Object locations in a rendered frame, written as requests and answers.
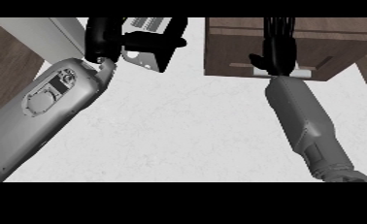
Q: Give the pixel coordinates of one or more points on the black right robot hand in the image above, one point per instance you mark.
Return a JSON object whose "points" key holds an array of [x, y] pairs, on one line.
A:
{"points": [[280, 53]]}

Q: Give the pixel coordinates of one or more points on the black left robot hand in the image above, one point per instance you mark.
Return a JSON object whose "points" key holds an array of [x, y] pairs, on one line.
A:
{"points": [[101, 40]]}

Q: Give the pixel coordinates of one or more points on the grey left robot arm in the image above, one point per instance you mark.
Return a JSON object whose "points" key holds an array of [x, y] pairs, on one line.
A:
{"points": [[43, 114]]}

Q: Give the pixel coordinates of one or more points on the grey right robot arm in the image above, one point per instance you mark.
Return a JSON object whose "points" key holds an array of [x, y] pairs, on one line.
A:
{"points": [[301, 111]]}

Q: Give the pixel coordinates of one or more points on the brown wooden drawer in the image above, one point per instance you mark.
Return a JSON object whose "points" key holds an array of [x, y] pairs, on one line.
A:
{"points": [[230, 53]]}

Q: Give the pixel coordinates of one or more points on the pale grey appliance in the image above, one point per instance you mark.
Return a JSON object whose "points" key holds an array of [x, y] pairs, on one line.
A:
{"points": [[43, 35]]}

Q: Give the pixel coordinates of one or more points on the black and white appliance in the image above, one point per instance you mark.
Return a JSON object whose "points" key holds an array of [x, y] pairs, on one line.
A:
{"points": [[164, 58]]}

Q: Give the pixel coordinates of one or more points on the brown wooden panel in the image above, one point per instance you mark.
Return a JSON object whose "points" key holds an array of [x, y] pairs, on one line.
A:
{"points": [[363, 69]]}

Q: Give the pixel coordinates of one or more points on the brown wooden cabinet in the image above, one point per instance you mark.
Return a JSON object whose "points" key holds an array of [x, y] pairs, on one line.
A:
{"points": [[16, 69]]}

